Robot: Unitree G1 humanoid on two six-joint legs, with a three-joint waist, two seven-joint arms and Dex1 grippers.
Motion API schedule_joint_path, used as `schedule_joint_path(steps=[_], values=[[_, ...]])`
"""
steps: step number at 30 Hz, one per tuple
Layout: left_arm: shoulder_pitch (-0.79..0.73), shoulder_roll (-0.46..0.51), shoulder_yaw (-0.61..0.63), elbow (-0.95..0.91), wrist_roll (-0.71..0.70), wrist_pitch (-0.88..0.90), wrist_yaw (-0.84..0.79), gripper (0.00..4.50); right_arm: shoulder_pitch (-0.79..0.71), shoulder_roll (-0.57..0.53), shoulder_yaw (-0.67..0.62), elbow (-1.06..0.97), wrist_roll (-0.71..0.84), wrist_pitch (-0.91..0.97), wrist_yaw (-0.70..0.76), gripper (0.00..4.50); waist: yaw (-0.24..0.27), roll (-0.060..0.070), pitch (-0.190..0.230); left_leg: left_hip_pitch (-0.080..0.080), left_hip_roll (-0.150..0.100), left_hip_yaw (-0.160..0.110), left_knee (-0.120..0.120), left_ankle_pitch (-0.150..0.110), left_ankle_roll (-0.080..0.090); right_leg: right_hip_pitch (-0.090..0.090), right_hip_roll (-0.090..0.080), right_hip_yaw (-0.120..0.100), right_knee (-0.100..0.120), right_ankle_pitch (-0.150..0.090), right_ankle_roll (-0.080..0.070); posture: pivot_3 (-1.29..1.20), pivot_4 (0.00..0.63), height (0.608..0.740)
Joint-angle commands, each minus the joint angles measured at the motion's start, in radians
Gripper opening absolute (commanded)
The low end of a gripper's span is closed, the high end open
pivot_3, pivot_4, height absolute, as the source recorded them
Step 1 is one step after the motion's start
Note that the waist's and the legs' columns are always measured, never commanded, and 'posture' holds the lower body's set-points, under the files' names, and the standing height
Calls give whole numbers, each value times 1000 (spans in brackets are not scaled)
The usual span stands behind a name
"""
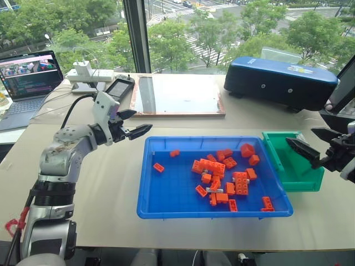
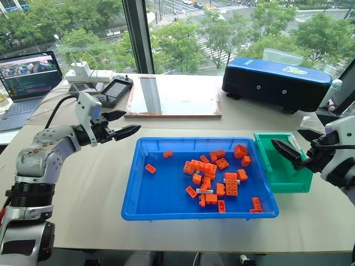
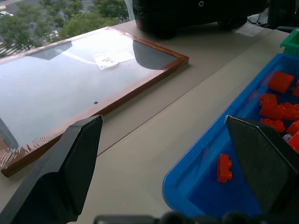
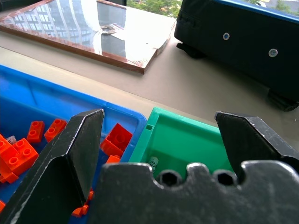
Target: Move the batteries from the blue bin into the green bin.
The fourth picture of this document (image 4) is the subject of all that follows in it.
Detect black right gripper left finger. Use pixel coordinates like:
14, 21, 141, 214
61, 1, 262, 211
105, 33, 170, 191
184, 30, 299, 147
0, 108, 105, 224

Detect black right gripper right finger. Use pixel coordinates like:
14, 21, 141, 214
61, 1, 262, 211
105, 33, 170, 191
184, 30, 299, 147
214, 111, 299, 181

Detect green plastic bin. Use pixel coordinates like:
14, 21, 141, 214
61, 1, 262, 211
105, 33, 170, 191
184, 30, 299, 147
128, 107, 235, 185

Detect blue plastic bin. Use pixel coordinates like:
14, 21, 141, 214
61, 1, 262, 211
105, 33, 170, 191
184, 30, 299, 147
0, 64, 147, 224

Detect black case with blue trim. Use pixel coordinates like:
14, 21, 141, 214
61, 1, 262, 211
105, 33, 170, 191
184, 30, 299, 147
173, 0, 299, 112

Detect glossy brown-edged board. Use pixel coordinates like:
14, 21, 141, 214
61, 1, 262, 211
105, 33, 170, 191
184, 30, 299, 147
0, 0, 177, 75

